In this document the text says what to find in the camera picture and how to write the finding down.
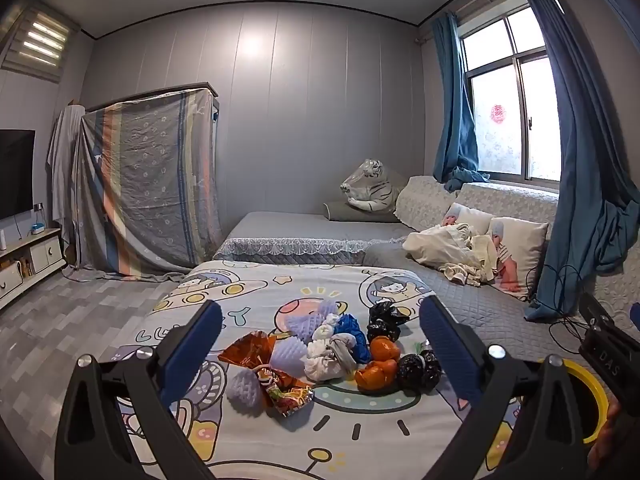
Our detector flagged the window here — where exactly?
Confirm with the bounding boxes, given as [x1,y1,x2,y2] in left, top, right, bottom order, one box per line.
[457,2,563,183]

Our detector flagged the short blue curtain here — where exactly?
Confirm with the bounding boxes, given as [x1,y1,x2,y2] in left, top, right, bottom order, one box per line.
[431,11,491,192]

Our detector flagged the striped cover cloth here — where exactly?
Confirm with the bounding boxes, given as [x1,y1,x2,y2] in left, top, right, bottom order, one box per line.
[75,87,223,281]

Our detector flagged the person's right hand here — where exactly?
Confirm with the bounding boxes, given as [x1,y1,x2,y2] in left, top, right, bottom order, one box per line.
[587,397,623,467]

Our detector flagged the window blind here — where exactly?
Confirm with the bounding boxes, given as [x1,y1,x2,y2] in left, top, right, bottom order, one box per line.
[0,2,81,83]

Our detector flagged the cartoon printed blanket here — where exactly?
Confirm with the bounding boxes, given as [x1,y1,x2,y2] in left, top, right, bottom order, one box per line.
[112,262,546,480]

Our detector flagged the white television cabinet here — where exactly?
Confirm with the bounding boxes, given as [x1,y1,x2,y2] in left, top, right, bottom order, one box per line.
[0,227,68,311]

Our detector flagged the purple foam fruit net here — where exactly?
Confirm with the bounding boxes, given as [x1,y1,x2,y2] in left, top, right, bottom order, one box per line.
[286,299,346,337]
[226,367,264,407]
[269,336,307,377]

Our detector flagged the grey embossed backrest cushion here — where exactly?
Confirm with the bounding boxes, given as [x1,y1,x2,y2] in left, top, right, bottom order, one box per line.
[396,175,463,231]
[457,182,561,241]

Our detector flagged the blue plastic bag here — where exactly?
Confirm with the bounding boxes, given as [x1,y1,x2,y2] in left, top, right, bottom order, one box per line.
[334,314,372,363]

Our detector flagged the yellow rimmed bin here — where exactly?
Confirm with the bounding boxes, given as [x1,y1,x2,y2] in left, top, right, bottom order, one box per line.
[540,359,610,445]

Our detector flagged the grey pillow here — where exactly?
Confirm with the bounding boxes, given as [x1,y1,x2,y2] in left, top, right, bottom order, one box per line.
[322,201,401,223]

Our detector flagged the black television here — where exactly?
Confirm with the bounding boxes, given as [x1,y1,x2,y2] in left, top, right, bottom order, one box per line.
[0,129,37,221]

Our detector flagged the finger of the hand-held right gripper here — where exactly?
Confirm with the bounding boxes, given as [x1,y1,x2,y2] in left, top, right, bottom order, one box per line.
[578,291,620,334]

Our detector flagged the long blue curtain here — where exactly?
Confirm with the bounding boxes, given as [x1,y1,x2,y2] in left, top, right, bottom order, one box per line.
[512,0,640,323]

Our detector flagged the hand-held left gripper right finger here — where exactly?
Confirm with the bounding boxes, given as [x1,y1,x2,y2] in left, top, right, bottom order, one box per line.
[419,295,588,480]

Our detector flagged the black cable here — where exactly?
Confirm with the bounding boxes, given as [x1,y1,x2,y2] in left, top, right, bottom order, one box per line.
[530,260,588,346]

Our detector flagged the white hanging cloth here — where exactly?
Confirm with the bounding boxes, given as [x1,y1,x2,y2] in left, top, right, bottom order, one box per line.
[46,104,86,223]

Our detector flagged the white tiger plush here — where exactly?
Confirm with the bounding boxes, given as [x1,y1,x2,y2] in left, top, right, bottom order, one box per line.
[340,159,403,213]

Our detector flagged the cream crumpled blanket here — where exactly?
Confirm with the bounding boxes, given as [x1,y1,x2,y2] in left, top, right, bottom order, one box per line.
[402,223,501,286]

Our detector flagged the small white tissue wad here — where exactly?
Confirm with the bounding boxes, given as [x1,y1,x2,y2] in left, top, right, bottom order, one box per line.
[311,312,342,342]

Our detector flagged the baby print pillow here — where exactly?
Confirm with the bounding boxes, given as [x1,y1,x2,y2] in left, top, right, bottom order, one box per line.
[487,216,550,301]
[445,202,493,236]

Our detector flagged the white plastic bag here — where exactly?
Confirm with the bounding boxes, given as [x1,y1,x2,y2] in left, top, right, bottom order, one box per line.
[304,337,358,382]

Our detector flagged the grey sheet with lace trim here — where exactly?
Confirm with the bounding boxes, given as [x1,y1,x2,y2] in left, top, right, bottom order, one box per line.
[214,210,418,267]

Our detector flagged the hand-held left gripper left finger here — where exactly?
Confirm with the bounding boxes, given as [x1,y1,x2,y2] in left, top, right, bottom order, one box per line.
[54,300,224,480]

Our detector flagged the colourful snack wrapper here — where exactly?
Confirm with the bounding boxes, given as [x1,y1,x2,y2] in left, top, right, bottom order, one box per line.
[256,366,315,417]

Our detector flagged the grey quilted bed cover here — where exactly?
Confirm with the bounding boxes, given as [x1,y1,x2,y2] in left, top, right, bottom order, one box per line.
[362,242,601,396]

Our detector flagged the orange foil wrapper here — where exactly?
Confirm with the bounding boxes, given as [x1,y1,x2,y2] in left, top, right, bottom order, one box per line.
[218,331,278,372]

